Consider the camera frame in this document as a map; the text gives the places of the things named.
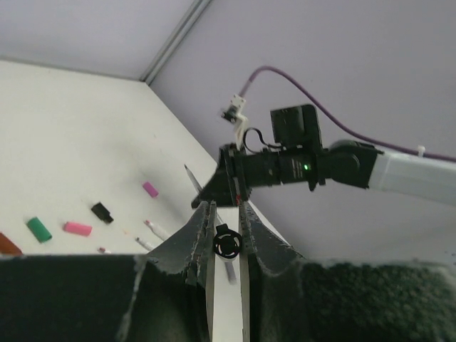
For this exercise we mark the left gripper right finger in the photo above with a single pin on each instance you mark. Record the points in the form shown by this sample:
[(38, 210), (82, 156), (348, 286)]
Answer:
[(287, 297)]

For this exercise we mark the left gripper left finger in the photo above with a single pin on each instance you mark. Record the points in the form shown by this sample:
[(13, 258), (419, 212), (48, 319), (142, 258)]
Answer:
[(164, 295)]

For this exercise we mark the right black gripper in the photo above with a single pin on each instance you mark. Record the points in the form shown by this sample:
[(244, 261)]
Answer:
[(228, 186)]

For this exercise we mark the magenta cap marker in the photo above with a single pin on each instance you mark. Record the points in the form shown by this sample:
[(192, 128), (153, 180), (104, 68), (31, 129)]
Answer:
[(157, 230)]

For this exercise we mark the magenta pen cap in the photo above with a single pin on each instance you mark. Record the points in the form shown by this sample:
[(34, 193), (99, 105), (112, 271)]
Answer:
[(150, 189)]

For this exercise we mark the small black pen cap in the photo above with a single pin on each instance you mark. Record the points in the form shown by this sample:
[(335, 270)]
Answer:
[(102, 213)]

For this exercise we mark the pink pen cap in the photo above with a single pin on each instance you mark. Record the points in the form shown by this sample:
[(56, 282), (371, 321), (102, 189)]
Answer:
[(77, 228)]

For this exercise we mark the teal green pen cap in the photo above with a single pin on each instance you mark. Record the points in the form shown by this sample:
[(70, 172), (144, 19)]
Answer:
[(39, 230)]

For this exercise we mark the long black pen cap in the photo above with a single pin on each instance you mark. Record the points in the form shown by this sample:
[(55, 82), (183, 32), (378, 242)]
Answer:
[(227, 243)]

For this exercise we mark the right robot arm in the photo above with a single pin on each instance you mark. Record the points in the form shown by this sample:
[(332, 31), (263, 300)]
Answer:
[(299, 156)]

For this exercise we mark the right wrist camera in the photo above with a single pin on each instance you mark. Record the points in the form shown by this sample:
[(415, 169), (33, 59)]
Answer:
[(234, 115)]

